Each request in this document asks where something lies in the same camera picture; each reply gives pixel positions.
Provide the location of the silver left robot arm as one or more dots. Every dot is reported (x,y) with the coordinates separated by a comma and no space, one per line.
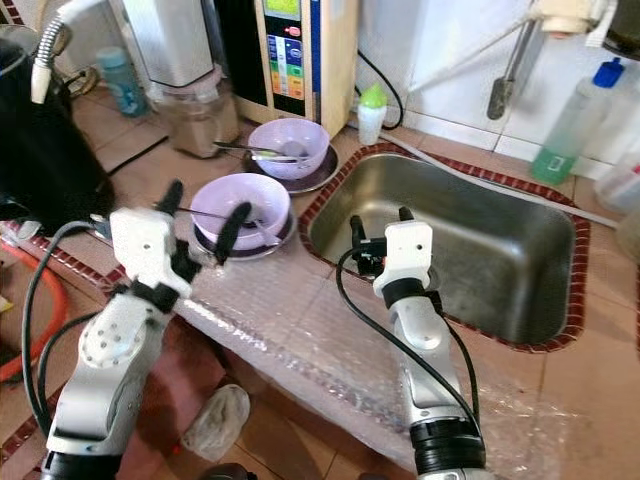
(100,385)

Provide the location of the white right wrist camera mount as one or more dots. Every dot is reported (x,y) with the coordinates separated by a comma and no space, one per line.
(408,250)

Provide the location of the clear bubble wrap sheet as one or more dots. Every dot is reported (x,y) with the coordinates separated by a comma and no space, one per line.
(310,350)

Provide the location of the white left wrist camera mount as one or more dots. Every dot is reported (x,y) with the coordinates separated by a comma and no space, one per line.
(145,245)

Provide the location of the water ionizer with button panel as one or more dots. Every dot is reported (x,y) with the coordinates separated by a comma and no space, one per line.
(290,60)

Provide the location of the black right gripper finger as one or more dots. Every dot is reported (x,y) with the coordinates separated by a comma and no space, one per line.
(359,245)
(407,214)

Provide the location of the clear glass jar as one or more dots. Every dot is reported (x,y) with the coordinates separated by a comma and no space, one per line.
(198,120)

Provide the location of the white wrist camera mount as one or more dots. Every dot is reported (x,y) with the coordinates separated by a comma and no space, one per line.
(408,250)
(145,245)

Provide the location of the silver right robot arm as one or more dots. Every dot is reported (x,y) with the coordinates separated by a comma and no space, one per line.
(435,385)

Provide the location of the orange plastic basin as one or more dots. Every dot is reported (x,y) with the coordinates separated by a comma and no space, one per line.
(55,320)

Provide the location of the metal spoon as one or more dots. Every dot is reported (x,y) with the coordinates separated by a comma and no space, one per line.
(255,152)

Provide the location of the purple plastic bowl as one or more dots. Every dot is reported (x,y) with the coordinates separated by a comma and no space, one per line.
(295,138)
(225,195)

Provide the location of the black electric kettle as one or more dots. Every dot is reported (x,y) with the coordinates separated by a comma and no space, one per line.
(50,140)

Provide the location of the small teal bottle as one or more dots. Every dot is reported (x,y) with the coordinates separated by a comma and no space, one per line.
(120,88)

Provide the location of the translucent plastic bottle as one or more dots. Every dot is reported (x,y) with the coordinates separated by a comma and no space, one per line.
(620,175)

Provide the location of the stainless steel sink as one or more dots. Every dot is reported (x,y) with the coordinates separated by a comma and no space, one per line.
(450,250)

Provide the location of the white bottle with green cap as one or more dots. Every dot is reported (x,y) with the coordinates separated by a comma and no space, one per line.
(372,115)

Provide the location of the round steel plate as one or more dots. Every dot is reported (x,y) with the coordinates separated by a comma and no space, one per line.
(272,248)
(322,178)

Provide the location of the green dish soap bottle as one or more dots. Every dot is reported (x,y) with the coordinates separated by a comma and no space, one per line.
(565,135)

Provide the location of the grey crumpled floor cloth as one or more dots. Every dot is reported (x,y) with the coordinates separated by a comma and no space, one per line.
(215,420)

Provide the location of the thin metal chopstick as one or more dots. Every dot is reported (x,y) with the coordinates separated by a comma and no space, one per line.
(205,215)

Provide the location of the white water tube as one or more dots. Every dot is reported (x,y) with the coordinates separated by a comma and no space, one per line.
(460,55)

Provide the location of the cream faucet head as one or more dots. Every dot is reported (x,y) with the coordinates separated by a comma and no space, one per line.
(565,18)

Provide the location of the steel faucet pipe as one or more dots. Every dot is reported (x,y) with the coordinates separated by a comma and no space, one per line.
(508,85)

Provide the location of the steel filter canister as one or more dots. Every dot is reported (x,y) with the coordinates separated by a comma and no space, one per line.
(170,40)

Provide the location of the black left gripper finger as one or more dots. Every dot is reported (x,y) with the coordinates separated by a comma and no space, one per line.
(172,196)
(233,228)

